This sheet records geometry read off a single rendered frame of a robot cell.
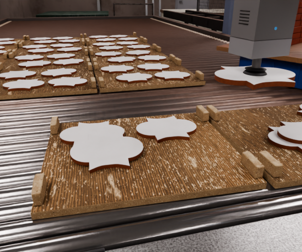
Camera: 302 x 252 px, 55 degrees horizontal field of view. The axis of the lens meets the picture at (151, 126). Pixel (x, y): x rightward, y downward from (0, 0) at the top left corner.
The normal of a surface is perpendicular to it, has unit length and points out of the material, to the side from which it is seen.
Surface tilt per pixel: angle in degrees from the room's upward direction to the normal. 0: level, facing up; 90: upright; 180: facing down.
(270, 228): 0
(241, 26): 90
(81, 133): 0
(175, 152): 0
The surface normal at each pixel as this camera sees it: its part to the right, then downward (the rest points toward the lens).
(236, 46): -0.92, 0.16
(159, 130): 0.00, -0.91
